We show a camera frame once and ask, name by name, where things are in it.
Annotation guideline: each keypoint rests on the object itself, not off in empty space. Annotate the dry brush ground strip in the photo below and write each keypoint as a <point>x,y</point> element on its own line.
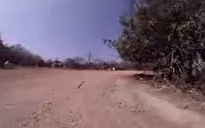
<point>190,87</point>

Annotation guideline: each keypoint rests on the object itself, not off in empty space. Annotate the small dark stick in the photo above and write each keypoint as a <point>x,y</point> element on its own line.
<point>80,84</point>

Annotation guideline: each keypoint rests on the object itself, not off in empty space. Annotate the reddish dirt road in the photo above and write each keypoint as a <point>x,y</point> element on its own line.
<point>56,96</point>

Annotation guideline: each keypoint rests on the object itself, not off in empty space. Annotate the distant row of trees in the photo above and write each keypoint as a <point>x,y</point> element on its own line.
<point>20,56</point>

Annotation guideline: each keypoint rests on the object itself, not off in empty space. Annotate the large green tree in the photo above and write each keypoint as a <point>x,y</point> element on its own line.
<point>170,36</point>

